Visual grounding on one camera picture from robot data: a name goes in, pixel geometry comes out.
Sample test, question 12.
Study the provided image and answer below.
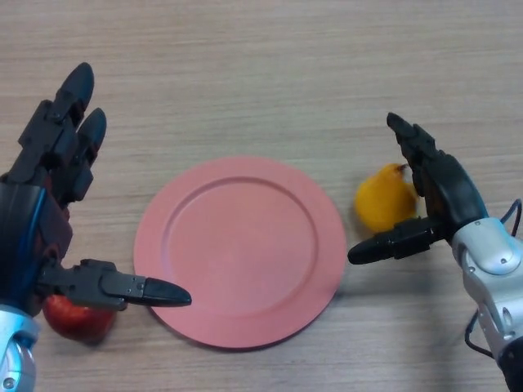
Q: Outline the red apple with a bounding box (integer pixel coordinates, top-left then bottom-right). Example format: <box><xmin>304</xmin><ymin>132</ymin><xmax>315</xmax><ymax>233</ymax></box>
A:
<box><xmin>42</xmin><ymin>294</ymin><xmax>118</xmax><ymax>343</ymax></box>

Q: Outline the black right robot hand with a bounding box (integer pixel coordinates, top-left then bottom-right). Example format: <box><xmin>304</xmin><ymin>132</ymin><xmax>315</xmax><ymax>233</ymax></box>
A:
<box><xmin>346</xmin><ymin>112</ymin><xmax>491</xmax><ymax>265</ymax></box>

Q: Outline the yellow pear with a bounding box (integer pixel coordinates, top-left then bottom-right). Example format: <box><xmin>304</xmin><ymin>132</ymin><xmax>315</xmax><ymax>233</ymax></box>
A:
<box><xmin>353</xmin><ymin>163</ymin><xmax>420</xmax><ymax>234</ymax></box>

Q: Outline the pink round plate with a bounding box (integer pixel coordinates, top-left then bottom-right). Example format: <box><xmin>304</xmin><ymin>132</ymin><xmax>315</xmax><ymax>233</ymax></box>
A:
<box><xmin>133</xmin><ymin>156</ymin><xmax>347</xmax><ymax>351</ymax></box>

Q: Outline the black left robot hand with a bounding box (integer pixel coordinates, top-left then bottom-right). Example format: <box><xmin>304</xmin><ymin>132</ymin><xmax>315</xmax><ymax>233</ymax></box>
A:
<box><xmin>0</xmin><ymin>61</ymin><xmax>193</xmax><ymax>320</ymax></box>

